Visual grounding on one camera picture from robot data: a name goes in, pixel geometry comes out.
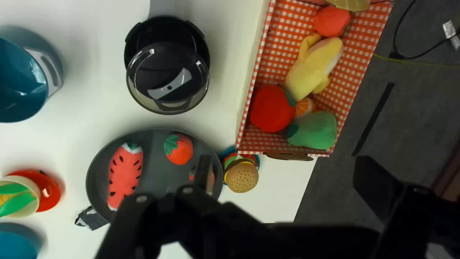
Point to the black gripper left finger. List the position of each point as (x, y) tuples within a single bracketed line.
[(144, 225)]

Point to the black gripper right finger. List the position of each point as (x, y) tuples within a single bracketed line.
[(397, 216)]

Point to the blue pot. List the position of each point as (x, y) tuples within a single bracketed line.
[(19, 81)]

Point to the grey plate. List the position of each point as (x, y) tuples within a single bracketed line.
[(156, 177)]

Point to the plush watermelon slice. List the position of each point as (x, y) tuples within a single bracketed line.
[(124, 174)]

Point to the small black tag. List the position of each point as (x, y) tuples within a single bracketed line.
[(90, 218)]

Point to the plush strawberry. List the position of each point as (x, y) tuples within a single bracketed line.
[(179, 149)]

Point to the black tape strip on floor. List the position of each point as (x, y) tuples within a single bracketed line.
[(374, 117)]

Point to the red bowl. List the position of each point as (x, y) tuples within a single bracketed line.
[(48, 189)]

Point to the plush burger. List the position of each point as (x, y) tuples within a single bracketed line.
[(241, 176)]

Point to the green plush pear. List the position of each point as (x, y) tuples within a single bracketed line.
[(314, 130)]

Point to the blue round dish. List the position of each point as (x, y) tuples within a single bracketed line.
[(16, 242)]

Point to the plush corn toy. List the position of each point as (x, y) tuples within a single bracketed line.
[(16, 197)]

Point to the small orange plush toy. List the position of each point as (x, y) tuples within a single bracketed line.
[(305, 107)]

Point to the red plush apple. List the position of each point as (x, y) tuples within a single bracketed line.
[(271, 110)]

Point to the yellow plush banana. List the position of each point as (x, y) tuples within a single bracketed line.
[(314, 65)]

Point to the white connector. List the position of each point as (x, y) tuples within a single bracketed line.
[(451, 31)]

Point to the orange plush tomato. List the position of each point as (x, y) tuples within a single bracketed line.
[(333, 21)]

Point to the red checkered cardboard basket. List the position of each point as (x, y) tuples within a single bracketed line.
[(288, 29)]

